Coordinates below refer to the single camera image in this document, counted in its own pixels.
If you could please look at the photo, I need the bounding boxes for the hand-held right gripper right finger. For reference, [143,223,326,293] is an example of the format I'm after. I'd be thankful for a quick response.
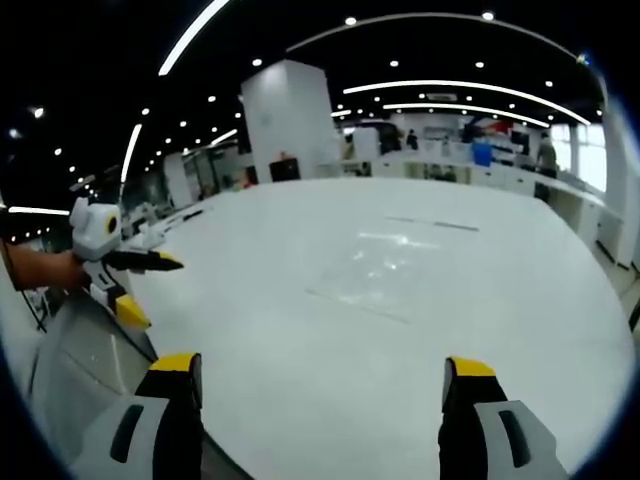
[438,355,569,480]

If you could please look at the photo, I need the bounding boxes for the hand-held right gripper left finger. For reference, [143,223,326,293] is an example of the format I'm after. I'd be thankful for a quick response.
[74,352,204,480]

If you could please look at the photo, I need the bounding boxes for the clear resealable bag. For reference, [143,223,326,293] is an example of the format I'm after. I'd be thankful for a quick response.
[303,213,481,326]

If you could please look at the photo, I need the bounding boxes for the person's left hand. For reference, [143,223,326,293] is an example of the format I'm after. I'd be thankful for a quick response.
[57,249,92,292]

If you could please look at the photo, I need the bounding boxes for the black pen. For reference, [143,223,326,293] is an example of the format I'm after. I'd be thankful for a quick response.
[164,209,205,227]

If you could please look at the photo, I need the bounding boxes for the ceiling light strip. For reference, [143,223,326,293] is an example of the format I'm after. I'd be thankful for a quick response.
[342,79,592,126]
[120,123,144,185]
[158,0,232,77]

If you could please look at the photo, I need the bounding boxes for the black box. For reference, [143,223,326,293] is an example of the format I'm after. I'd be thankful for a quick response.
[269,158,302,183]

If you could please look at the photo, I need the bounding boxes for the white square pillar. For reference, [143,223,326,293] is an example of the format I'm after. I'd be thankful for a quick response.
[240,59,342,184]

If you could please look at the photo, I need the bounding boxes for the blue box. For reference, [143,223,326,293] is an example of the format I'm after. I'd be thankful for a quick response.
[471,139,495,167]

